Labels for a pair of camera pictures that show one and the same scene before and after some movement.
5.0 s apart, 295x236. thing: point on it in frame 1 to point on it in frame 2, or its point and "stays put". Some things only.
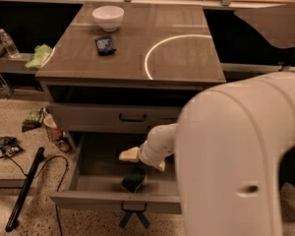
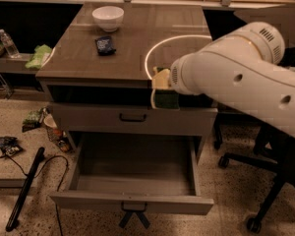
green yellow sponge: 132,179 to 166,98
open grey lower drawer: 98,175 stays put
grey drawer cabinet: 115,89 stays put
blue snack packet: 104,45 stays put
